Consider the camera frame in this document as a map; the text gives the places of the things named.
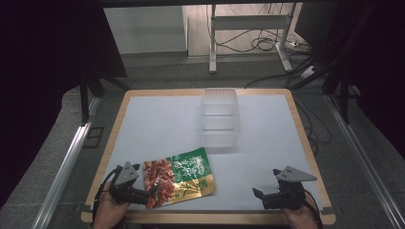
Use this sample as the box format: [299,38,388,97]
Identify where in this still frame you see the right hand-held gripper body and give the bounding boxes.
[262,165,318,211]

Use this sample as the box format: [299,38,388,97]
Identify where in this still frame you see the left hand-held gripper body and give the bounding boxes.
[109,161,151,206]

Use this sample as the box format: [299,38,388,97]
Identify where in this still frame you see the green and red snack packet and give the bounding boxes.
[142,146,217,210]

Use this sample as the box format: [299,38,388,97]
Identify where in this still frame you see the person's left hand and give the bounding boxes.
[92,181,132,229]

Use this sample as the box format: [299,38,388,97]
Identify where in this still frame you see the person's right hand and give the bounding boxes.
[282,192,320,229]

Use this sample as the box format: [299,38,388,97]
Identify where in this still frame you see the dark floor plate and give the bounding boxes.
[83,126,105,149]

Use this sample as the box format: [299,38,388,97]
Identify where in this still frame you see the translucent plastic container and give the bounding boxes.
[200,87,242,149]

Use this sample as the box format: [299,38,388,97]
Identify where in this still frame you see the black metal stand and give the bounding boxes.
[79,74,132,126]
[321,66,352,126]

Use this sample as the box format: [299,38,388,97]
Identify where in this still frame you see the white power strip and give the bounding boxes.
[299,65,321,80]

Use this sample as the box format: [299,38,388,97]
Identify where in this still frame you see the white cabinet panel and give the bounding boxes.
[103,5,189,55]

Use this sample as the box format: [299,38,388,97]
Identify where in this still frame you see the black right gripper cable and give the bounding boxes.
[304,189,324,229]

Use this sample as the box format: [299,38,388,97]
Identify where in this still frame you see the black cable beside table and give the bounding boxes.
[294,94,332,156]

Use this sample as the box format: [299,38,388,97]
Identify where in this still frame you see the aluminium rail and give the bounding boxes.
[31,94,102,229]
[324,94,405,229]

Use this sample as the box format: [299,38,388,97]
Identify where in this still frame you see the black floor cables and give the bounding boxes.
[205,3,319,90]

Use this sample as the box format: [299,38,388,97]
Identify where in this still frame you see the white metal desk frame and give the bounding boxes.
[207,3,298,74]

